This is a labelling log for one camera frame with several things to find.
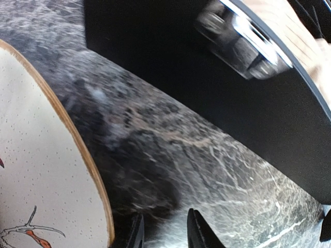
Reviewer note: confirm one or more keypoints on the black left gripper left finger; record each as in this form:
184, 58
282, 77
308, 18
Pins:
136, 234

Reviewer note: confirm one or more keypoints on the black glass-lid display case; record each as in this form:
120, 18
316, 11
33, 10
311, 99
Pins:
283, 119

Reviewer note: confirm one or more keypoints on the cream branch-pattern plate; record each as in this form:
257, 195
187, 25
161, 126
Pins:
52, 194

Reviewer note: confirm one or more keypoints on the tan brown sock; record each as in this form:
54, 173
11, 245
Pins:
313, 54

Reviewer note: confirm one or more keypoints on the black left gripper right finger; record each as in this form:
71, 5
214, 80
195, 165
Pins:
199, 233

